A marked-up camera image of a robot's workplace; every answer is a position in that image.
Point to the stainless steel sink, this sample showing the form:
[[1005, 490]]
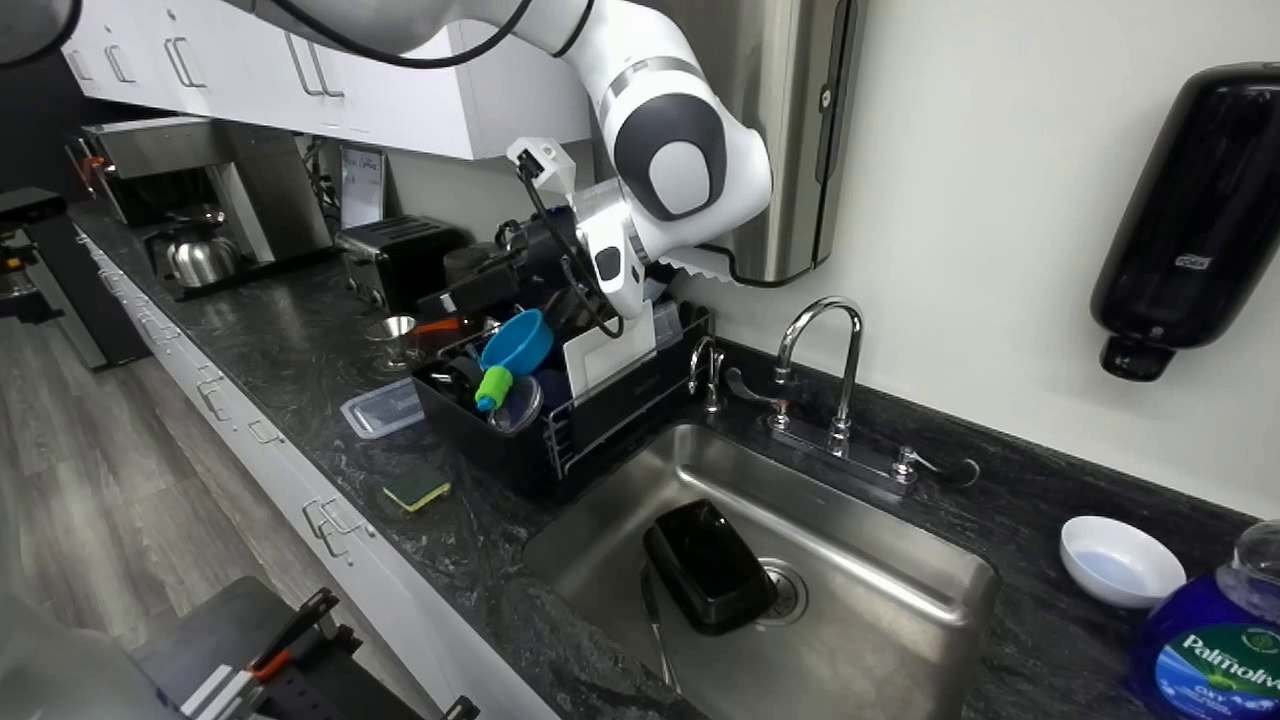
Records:
[[882, 573]]

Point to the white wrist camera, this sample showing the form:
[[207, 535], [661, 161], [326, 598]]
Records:
[[609, 260]]

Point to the steel cone dripper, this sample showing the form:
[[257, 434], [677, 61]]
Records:
[[399, 324]]

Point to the yellow green sponge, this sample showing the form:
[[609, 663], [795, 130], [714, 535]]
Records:
[[418, 492]]

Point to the steel kettle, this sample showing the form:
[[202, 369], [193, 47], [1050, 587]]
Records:
[[202, 260]]

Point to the black desk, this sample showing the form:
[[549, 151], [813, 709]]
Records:
[[83, 292]]

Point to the blue steel-lined cup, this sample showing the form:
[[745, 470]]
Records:
[[555, 389]]

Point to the blue dish soap bottle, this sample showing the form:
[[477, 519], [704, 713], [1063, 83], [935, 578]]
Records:
[[1206, 667]]

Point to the red tipped pen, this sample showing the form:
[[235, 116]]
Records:
[[284, 659]]

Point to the dark gray case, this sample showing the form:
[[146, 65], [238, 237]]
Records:
[[202, 640]]

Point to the black marker pen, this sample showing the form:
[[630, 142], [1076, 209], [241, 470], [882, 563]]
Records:
[[302, 620]]

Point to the steel coffee machine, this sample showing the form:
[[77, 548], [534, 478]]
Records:
[[265, 186]]

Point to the clear plastic container lid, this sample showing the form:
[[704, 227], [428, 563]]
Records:
[[382, 409]]

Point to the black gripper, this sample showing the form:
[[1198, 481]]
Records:
[[525, 267]]

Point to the white lower cabinet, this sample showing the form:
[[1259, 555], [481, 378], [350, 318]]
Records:
[[312, 512]]

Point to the black rectangular container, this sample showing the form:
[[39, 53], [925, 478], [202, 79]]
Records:
[[704, 564]]

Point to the white bowl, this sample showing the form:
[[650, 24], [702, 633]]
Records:
[[1122, 563]]

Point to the black dish rack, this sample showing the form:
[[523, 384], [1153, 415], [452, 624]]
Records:
[[505, 460]]

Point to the stainless paper towel dispenser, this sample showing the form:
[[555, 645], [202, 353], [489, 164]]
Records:
[[802, 133]]

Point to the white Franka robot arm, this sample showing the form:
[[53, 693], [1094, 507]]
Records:
[[667, 120]]

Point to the chrome faucet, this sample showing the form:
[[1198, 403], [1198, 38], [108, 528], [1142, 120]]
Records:
[[850, 384]]

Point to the white rectangular plate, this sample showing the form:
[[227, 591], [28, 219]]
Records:
[[606, 360]]

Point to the metal utensil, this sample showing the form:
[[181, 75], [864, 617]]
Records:
[[654, 633]]

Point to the clear plastic cup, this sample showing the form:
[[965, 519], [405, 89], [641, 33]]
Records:
[[669, 324]]

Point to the black wall soap dispenser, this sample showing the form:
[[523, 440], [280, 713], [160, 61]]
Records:
[[1184, 243]]

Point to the white wall cabinet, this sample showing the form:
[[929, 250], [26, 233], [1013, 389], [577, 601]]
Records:
[[334, 83]]

